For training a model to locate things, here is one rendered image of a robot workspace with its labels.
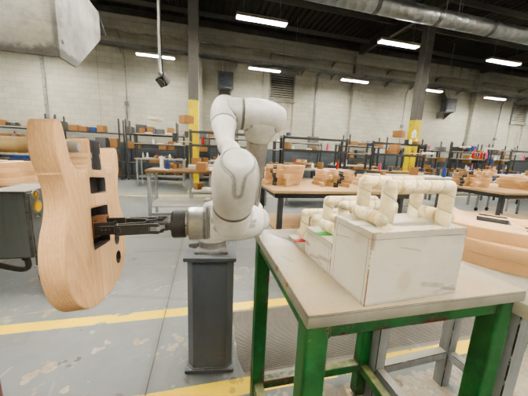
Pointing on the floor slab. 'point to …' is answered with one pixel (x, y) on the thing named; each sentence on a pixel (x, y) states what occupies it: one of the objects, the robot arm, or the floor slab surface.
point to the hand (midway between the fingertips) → (103, 225)
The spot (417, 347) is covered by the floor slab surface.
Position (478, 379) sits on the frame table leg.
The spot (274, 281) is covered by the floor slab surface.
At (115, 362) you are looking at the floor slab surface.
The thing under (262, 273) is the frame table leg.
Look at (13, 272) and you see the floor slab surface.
